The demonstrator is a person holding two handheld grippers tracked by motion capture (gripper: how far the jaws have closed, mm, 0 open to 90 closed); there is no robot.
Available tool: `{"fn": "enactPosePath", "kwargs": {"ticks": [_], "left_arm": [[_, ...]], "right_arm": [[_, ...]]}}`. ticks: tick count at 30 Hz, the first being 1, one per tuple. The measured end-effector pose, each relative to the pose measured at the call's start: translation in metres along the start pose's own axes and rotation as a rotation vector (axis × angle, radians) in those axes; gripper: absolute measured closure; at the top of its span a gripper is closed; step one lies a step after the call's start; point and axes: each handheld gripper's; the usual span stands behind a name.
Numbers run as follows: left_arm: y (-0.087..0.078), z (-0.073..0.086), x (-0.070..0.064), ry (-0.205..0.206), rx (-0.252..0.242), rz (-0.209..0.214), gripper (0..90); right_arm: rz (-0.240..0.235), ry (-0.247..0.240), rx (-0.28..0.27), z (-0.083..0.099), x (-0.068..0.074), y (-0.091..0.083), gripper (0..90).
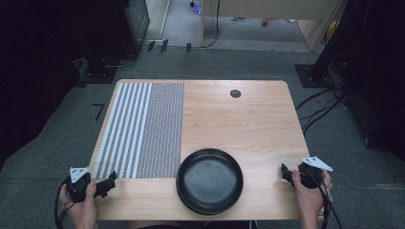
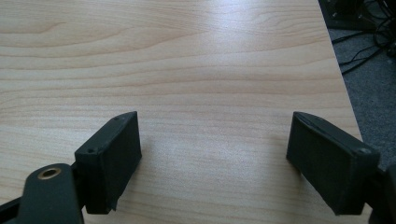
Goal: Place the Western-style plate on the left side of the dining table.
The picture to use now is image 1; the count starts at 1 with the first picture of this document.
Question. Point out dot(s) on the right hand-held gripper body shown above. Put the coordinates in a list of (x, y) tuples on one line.
[(312, 173)]

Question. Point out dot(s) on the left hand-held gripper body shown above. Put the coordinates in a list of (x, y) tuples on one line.
[(79, 186)]

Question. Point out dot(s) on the person's right hand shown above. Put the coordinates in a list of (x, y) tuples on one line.
[(310, 198)]

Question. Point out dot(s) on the person's left hand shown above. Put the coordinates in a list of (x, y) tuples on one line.
[(83, 211)]

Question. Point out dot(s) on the grey striped woven placemat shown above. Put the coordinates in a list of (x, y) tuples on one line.
[(143, 130)]

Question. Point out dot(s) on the black tape corner mark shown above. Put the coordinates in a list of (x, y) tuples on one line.
[(99, 109)]

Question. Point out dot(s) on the black round plate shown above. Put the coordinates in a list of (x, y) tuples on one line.
[(209, 181)]

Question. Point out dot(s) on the black round table grommet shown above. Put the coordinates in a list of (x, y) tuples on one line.
[(235, 93)]

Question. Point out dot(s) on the black curtain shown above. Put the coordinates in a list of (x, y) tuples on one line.
[(375, 63), (38, 63)]

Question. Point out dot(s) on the black tape strip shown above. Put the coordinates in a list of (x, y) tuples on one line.
[(164, 45), (188, 47), (151, 46)]

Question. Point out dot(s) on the yellow object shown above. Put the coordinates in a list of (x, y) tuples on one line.
[(332, 30)]

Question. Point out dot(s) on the small red object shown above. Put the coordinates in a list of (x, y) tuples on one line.
[(265, 22)]

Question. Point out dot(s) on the black glass-front cabinet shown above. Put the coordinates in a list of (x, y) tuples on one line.
[(133, 22)]

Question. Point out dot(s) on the purple plastic bag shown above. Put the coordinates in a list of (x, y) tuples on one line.
[(197, 9)]

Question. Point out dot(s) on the black stand base plate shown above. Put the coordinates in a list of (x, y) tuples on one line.
[(310, 78)]

